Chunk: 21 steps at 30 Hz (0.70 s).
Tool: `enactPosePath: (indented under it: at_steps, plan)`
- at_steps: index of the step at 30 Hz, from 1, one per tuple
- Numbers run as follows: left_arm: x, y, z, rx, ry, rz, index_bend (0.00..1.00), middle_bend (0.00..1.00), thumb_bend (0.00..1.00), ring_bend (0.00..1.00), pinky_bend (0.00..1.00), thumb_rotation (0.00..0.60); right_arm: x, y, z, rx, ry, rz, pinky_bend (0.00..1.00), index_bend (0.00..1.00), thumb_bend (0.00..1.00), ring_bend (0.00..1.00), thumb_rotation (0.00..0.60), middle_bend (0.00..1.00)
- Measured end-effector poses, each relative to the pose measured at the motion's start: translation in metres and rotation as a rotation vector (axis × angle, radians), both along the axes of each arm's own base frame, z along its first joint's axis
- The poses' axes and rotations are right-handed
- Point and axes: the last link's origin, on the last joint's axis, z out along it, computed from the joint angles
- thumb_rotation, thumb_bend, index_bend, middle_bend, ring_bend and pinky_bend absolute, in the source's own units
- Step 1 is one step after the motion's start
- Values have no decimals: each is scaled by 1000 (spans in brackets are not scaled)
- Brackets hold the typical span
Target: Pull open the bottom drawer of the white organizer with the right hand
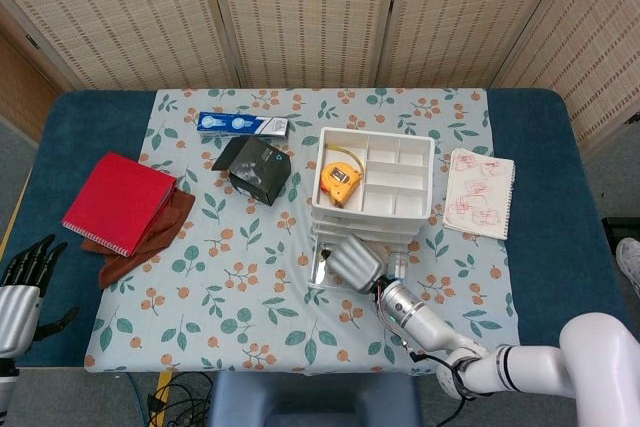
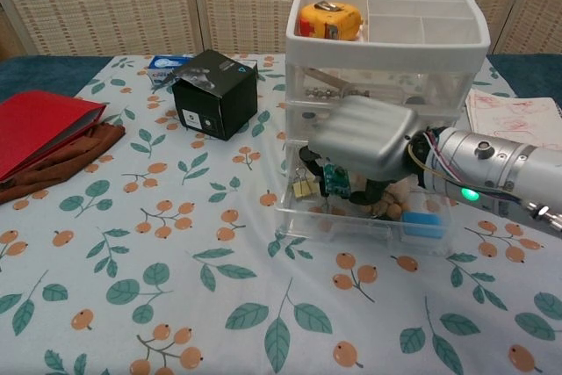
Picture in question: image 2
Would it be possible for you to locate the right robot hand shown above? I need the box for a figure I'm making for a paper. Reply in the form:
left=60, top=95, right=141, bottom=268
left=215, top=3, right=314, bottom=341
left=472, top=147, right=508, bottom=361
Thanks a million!
left=298, top=94, right=421, bottom=205

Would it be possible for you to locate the small green circuit board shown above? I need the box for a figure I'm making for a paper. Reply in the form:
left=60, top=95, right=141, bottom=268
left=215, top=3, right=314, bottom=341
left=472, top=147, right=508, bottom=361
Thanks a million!
left=322, top=162, right=352, bottom=198

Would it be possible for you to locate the clear drawer with green board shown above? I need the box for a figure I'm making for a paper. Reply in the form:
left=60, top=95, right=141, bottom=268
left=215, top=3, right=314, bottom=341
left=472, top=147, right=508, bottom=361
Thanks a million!
left=274, top=144, right=453, bottom=257

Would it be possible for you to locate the clear drawer with dark disc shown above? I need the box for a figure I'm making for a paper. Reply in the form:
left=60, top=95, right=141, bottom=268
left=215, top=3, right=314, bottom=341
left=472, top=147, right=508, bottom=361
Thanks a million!
left=285, top=105, right=460, bottom=144

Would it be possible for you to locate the clear plastic drawer organizer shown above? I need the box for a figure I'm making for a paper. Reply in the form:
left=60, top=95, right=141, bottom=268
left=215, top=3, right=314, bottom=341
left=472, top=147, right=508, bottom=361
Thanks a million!
left=283, top=0, right=491, bottom=200

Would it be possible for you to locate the wooden stick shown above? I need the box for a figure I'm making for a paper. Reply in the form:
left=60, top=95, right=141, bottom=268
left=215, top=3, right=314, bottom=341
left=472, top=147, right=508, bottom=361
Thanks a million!
left=302, top=66, right=352, bottom=90

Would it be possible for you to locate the gold binder clip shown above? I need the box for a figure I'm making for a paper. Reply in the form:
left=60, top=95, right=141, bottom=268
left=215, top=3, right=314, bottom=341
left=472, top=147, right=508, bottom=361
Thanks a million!
left=292, top=168, right=320, bottom=198

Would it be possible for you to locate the yellow tape measure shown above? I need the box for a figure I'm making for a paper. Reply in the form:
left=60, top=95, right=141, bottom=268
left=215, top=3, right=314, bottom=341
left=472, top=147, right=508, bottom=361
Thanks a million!
left=297, top=0, right=368, bottom=41

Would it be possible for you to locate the white notebook with red sketches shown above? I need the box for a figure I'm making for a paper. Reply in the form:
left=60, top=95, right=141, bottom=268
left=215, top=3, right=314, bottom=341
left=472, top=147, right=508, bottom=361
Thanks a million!
left=465, top=88, right=562, bottom=148

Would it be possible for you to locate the black cardboard box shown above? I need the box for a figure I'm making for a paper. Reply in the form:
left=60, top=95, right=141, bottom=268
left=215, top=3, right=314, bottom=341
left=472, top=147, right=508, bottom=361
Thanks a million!
left=151, top=49, right=259, bottom=142

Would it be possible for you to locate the blue white toothpaste box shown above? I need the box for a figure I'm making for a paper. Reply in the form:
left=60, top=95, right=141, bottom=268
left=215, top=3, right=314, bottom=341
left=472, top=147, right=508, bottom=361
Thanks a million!
left=147, top=54, right=258, bottom=86

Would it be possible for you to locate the floral patterned tablecloth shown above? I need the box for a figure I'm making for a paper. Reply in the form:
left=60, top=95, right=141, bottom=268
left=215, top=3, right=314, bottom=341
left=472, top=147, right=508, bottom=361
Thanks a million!
left=0, top=54, right=562, bottom=375

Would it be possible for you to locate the woven folding screen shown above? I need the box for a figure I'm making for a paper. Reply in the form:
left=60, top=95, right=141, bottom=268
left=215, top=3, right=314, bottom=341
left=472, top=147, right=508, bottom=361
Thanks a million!
left=0, top=0, right=562, bottom=60

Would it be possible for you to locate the brown cloth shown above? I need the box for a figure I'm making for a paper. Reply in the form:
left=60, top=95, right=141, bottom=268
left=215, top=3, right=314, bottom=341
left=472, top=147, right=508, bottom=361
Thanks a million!
left=0, top=123, right=126, bottom=206

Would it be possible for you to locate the red folder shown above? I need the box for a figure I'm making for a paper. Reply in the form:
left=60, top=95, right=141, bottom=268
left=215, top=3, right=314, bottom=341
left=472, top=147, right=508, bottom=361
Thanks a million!
left=0, top=90, right=108, bottom=183

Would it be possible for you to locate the clear drawer with bead chain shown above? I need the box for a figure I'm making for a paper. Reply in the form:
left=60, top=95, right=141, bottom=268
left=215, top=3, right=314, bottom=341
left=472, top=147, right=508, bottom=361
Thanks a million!
left=287, top=62, right=478, bottom=107

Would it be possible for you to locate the metal bead chain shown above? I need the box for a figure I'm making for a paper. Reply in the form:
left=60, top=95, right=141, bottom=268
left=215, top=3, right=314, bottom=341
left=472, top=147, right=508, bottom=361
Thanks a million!
left=305, top=88, right=372, bottom=99

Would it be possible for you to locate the wooden bead bracelet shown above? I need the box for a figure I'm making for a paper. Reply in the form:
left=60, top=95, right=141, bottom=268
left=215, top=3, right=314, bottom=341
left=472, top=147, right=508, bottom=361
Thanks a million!
left=362, top=188, right=405, bottom=220

